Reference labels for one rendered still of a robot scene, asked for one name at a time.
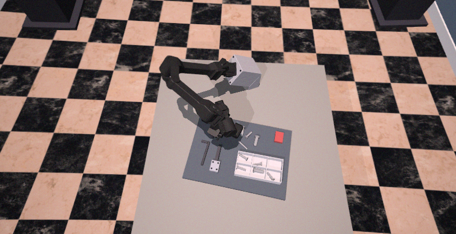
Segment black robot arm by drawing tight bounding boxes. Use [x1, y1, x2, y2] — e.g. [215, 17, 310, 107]
[159, 55, 237, 139]

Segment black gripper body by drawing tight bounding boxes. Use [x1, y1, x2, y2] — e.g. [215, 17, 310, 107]
[232, 123, 243, 139]

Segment red rectangular block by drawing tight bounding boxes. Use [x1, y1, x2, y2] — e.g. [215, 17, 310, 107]
[274, 131, 284, 144]

